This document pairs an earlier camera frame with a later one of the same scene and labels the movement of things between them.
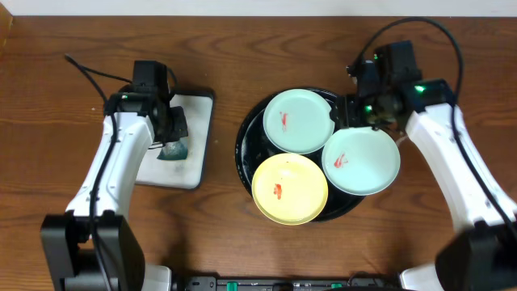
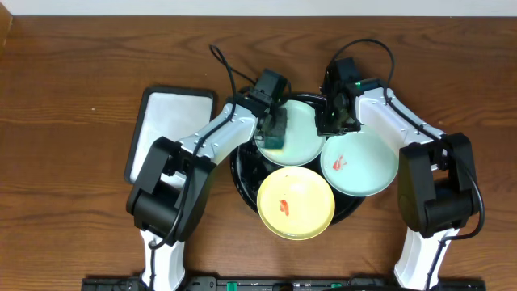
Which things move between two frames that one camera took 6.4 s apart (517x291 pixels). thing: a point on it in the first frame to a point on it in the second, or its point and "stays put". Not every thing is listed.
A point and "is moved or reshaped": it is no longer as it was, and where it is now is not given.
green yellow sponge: x=174 y=150 is moved or reshaped
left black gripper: x=176 y=128 to x=273 y=122
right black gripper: x=342 y=104 to x=323 y=128
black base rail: x=371 y=283 stays put
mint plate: x=362 y=161 stays put
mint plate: x=298 y=121 is moved or reshaped
